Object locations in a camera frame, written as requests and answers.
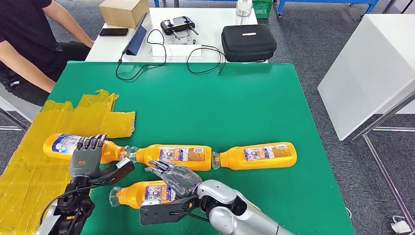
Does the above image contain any large white table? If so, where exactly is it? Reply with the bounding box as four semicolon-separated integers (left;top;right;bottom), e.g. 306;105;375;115
317;13;415;232

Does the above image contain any black remote controller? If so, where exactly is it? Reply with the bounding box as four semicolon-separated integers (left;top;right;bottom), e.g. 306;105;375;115
160;16;199;36

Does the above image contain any person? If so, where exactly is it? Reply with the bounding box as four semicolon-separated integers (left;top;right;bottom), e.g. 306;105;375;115
0;0;94;108

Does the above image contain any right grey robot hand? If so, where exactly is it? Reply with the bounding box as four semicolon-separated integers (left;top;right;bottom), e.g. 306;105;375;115
145;160;203;198

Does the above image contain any orange bottle with clear cap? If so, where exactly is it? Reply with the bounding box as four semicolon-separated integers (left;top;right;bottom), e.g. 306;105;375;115
43;133;132;165
211;141;298;171
109;180;177;209
129;144;213;172

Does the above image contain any white power adapter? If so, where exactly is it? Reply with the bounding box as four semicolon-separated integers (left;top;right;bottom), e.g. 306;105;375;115
390;215;413;235

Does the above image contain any yellow tape patch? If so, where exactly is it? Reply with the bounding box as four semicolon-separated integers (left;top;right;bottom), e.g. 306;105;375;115
0;89;136;235

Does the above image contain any short black cable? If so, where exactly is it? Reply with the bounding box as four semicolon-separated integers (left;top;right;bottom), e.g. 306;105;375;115
186;44;227;76

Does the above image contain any brown cardboard box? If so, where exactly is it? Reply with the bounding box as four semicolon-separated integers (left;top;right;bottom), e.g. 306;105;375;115
98;0;150;29

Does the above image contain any blue metal frame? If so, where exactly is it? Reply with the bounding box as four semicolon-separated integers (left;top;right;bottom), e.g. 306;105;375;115
277;0;380;19

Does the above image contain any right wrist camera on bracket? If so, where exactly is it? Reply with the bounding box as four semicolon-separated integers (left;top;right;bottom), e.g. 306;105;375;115
139;194;208;226

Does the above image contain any white stool with metal legs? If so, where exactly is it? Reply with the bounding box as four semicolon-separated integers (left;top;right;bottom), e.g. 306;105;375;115
0;82;42;132

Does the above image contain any long black cable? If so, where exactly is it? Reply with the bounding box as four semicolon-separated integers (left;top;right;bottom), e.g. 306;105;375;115
115;28;167;81

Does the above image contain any green plastic crate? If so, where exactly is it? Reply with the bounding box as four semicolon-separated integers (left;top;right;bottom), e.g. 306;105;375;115
252;0;274;19

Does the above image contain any tablet in blue case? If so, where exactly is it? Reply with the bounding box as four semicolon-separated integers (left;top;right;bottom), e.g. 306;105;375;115
122;12;148;56

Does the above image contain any clear plastic bottle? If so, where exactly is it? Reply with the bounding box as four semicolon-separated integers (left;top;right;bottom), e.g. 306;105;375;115
235;0;253;25

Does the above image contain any clear plastic bag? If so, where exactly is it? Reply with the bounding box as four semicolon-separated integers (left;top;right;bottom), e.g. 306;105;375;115
165;30;197;46

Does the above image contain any black smartphone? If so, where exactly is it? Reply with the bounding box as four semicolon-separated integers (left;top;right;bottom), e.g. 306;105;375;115
99;27;129;37

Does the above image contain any black zip case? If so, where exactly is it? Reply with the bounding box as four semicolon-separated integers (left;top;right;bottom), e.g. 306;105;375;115
221;23;277;63

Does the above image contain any white desk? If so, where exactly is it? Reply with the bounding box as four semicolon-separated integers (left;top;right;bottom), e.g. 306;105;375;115
85;7;269;64

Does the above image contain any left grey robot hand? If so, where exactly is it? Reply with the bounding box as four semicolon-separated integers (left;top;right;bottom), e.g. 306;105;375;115
69;134;108;178

